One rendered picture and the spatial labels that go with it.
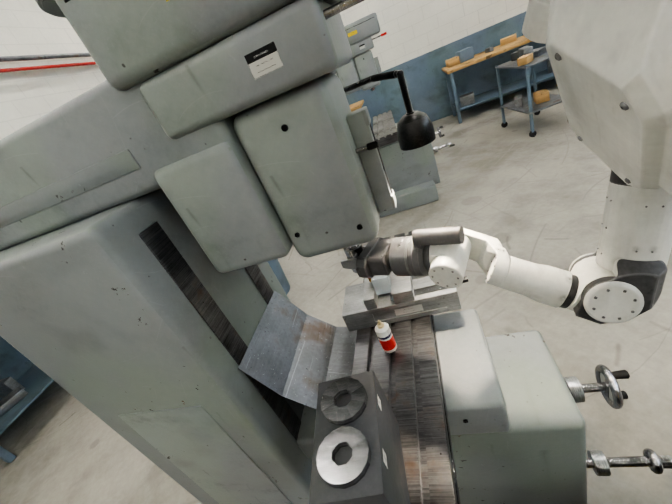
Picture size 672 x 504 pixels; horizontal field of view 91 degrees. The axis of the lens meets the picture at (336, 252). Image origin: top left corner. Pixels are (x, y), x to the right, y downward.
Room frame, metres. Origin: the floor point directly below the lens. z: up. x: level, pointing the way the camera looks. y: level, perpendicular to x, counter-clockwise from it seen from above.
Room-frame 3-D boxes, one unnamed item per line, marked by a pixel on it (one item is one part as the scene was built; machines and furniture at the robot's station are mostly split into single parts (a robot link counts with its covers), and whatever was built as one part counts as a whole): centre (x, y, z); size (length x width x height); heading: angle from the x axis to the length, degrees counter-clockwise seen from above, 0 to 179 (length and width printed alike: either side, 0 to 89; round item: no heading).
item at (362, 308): (0.83, -0.12, 0.98); 0.35 x 0.15 x 0.11; 72
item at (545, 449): (0.70, -0.06, 0.43); 0.81 x 0.32 x 0.60; 69
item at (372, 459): (0.38, 0.11, 1.03); 0.22 x 0.12 x 0.20; 167
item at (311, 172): (0.71, -0.04, 1.47); 0.21 x 0.19 x 0.32; 159
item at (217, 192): (0.77, 0.14, 1.47); 0.24 x 0.19 x 0.26; 159
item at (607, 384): (0.53, -0.51, 0.63); 0.16 x 0.12 x 0.12; 69
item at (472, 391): (0.70, -0.04, 0.79); 0.50 x 0.35 x 0.12; 69
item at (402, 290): (0.83, -0.15, 1.02); 0.15 x 0.06 x 0.04; 162
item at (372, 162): (0.67, -0.15, 1.45); 0.04 x 0.04 x 0.21; 69
